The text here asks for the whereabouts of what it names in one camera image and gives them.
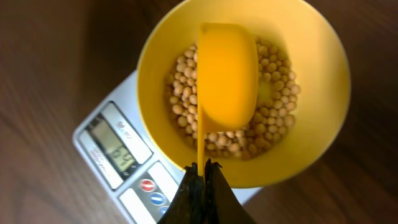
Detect yellow plastic bowl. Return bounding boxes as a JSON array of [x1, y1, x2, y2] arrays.
[[137, 0, 351, 188]]

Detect soybeans in bowl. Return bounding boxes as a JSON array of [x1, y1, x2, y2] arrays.
[[165, 39, 301, 160]]

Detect white digital kitchen scale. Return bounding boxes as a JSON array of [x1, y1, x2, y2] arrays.
[[72, 70, 262, 224]]

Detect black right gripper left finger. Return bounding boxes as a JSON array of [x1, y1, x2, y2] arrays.
[[157, 162, 205, 224]]

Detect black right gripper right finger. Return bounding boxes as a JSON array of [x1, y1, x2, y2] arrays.
[[205, 159, 256, 224]]

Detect yellow measuring scoop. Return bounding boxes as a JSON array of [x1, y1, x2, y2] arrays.
[[197, 22, 258, 176]]

